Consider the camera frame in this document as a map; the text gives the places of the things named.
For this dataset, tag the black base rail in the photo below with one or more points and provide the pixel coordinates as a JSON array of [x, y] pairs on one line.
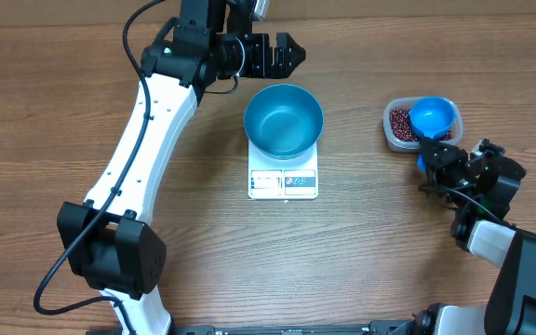
[[376, 327]]

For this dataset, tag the red beans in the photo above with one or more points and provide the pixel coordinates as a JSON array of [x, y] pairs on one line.
[[399, 124]]

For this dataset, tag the teal metal bowl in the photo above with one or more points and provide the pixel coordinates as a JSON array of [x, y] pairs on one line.
[[284, 121]]

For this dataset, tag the white digital kitchen scale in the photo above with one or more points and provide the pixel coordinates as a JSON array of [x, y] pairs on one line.
[[296, 178]]

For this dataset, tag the blue plastic measuring scoop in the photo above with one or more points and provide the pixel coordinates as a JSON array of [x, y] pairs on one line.
[[431, 118]]

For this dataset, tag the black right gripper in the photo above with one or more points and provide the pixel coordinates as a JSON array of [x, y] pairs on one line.
[[437, 167]]

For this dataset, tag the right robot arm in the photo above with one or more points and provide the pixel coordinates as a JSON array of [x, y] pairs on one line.
[[480, 186]]

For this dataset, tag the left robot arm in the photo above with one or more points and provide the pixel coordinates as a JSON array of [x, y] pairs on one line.
[[108, 238]]

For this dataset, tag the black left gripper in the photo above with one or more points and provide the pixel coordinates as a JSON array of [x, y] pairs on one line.
[[265, 70]]

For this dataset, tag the clear plastic food container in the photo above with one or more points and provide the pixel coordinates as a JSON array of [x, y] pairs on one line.
[[414, 147]]

